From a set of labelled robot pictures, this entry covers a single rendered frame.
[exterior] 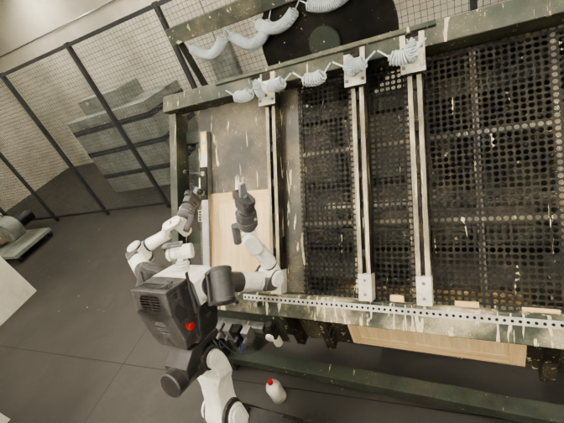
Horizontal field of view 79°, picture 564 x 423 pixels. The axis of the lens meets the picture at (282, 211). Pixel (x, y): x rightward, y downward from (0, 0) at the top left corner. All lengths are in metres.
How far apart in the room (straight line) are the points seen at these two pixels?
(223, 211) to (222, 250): 0.23
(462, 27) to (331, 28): 0.73
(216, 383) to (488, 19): 1.94
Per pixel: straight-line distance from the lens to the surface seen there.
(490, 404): 2.26
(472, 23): 1.73
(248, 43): 2.29
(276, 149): 1.85
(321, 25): 2.18
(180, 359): 1.66
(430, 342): 2.22
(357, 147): 1.68
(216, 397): 1.89
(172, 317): 1.46
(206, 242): 2.13
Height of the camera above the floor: 2.22
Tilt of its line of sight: 32 degrees down
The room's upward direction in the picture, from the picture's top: 23 degrees counter-clockwise
